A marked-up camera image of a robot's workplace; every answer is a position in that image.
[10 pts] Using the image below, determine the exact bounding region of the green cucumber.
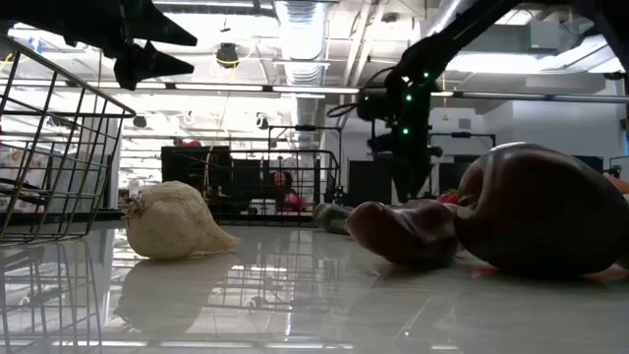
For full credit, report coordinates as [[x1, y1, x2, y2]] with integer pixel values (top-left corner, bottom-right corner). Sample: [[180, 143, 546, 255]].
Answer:
[[313, 202, 354, 236]]

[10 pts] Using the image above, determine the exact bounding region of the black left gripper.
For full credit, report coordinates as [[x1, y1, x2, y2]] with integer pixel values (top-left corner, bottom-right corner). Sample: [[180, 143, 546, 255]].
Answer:
[[0, 0, 199, 91]]

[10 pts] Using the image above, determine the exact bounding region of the black ceiling fixture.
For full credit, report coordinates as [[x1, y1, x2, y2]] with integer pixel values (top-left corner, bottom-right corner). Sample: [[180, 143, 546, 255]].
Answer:
[[214, 42, 241, 69]]

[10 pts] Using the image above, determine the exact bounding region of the grey wire basket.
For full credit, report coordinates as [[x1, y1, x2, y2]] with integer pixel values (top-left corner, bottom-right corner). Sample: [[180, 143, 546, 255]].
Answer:
[[0, 33, 138, 247]]

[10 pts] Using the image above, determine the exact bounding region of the large dark red vegetable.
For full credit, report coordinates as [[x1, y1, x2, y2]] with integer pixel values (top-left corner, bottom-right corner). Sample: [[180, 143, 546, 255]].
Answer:
[[452, 142, 629, 277]]

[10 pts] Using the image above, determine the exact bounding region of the dark purple eggplant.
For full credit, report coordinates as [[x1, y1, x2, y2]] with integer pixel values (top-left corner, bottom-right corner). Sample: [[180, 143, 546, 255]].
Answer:
[[346, 199, 462, 269]]

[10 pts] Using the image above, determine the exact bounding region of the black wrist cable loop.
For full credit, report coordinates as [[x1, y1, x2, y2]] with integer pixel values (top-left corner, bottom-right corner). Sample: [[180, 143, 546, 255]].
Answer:
[[326, 66, 394, 119]]

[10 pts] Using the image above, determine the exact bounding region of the white garlic bulb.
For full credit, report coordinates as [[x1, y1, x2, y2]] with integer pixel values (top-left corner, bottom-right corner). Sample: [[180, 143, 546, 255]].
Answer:
[[122, 180, 242, 261]]

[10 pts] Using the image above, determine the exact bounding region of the orange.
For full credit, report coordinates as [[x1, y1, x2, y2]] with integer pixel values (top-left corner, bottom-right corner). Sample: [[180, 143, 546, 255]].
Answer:
[[604, 175, 629, 196]]

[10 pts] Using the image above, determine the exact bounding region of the person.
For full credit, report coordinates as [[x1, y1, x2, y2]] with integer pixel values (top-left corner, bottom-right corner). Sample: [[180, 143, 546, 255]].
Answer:
[[267, 169, 306, 212]]

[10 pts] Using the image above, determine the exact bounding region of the black wire basket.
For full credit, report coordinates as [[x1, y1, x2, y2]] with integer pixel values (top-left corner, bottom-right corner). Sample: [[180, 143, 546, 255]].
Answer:
[[176, 148, 341, 227]]

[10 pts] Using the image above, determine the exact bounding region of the black gantry frame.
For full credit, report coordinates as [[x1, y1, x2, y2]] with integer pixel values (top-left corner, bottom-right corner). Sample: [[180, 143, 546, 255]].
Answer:
[[267, 124, 344, 203], [428, 130, 496, 166]]

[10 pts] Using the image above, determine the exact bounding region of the black cabinet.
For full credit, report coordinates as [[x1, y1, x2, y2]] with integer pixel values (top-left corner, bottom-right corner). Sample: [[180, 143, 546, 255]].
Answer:
[[160, 146, 232, 212]]

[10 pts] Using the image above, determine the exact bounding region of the silver ventilation duct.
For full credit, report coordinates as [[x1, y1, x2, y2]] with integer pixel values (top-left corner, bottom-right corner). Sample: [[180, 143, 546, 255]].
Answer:
[[272, 0, 330, 148], [422, 0, 473, 38]]

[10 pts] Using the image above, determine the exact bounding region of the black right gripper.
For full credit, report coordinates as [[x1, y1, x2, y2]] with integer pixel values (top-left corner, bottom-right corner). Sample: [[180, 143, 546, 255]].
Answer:
[[368, 66, 444, 204]]

